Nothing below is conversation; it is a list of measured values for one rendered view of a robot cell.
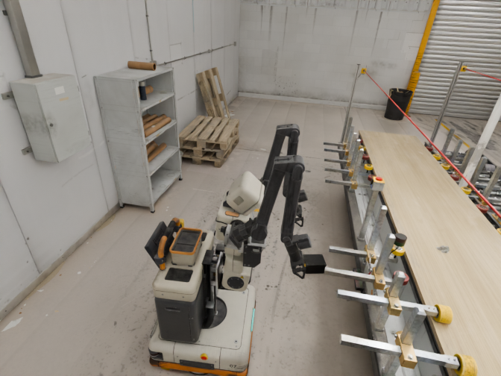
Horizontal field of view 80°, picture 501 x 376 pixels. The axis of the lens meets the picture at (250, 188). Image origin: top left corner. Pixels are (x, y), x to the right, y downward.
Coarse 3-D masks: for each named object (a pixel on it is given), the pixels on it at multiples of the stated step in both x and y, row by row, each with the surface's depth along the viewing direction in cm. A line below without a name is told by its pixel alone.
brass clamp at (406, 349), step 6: (396, 336) 129; (396, 342) 129; (402, 348) 122; (408, 348) 123; (402, 354) 121; (408, 354) 120; (414, 354) 120; (402, 360) 120; (408, 360) 118; (414, 360) 118; (402, 366) 121; (408, 366) 120; (414, 366) 119
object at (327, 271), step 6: (324, 270) 176; (330, 270) 174; (336, 270) 174; (342, 270) 174; (342, 276) 173; (348, 276) 172; (354, 276) 172; (360, 276) 171; (366, 276) 171; (372, 276) 172; (372, 282) 171; (390, 282) 169
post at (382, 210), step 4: (380, 208) 181; (384, 208) 179; (380, 212) 180; (384, 212) 180; (376, 216) 186; (380, 216) 182; (384, 216) 181; (376, 220) 185; (380, 220) 183; (376, 224) 185; (380, 224) 184; (376, 228) 186; (380, 228) 186; (372, 232) 191; (376, 232) 188; (372, 236) 190; (376, 236) 189; (372, 240) 191; (376, 240) 191; (368, 244) 196; (372, 244) 193; (368, 248) 195; (372, 248) 194; (364, 260) 201
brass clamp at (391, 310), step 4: (388, 288) 150; (384, 292) 151; (388, 292) 148; (384, 296) 151; (388, 296) 146; (392, 296) 146; (388, 300) 144; (392, 300) 144; (396, 300) 144; (388, 304) 143; (392, 304) 141; (388, 308) 143; (392, 308) 140; (396, 308) 140; (400, 308) 140; (388, 312) 142; (392, 312) 141; (396, 312) 141; (400, 312) 140
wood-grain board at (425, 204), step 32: (384, 160) 308; (416, 160) 312; (384, 192) 249; (416, 192) 252; (448, 192) 255; (416, 224) 212; (448, 224) 214; (480, 224) 216; (416, 256) 182; (448, 256) 184; (480, 256) 185; (448, 288) 161; (480, 288) 162; (480, 320) 144; (448, 352) 129; (480, 352) 130
